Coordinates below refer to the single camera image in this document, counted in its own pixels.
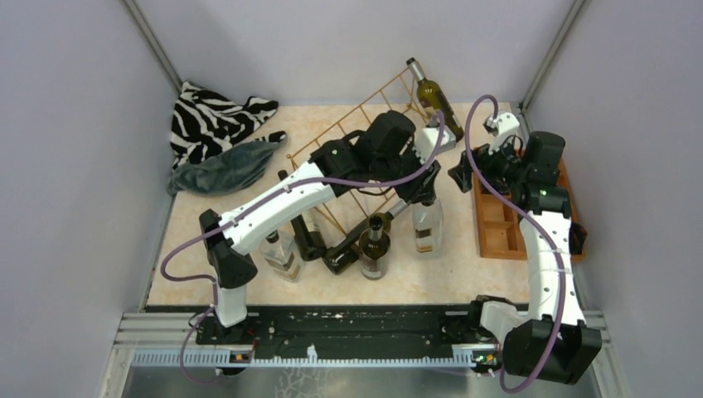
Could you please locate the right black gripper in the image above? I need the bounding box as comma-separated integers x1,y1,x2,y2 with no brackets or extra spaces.
448,131,529,192

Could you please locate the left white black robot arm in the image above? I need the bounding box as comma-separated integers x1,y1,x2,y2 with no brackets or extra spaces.
201,110,449,343

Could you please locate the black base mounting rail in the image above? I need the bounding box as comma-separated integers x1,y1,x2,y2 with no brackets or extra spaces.
196,304,502,372

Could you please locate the grey plush cloth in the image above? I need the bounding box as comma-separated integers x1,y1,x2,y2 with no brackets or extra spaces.
166,130,288,197

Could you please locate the clear liquor bottle left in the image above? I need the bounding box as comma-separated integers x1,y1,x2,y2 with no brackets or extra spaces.
259,231,304,282

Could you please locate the gold wire wine rack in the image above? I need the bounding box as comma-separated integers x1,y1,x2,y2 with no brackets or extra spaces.
287,67,429,236

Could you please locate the dark bottle leaning on rack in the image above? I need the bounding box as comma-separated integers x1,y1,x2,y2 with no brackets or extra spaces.
277,168,328,262

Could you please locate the dark bottle lying down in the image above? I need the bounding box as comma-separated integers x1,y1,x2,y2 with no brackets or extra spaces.
322,200,410,275

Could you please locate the wooden compartment tray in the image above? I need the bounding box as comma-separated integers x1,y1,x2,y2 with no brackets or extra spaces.
473,160,586,264

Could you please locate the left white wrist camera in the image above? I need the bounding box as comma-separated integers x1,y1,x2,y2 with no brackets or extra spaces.
414,127,457,164

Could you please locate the zebra striped cloth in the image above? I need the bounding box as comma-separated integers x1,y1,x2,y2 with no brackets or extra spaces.
169,80,279,170

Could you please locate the brown wine bottle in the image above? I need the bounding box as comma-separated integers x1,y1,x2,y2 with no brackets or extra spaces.
359,213,391,280

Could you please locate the black rolled belt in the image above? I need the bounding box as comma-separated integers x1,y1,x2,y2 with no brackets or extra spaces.
569,222,588,255

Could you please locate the clear square liquor bottle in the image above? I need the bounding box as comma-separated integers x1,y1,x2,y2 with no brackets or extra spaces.
411,198,444,256

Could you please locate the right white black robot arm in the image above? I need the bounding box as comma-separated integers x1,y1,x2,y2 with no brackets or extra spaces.
448,131,602,385

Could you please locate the olive green wine bottle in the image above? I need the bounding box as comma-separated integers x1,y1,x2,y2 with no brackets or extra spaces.
405,57,464,142

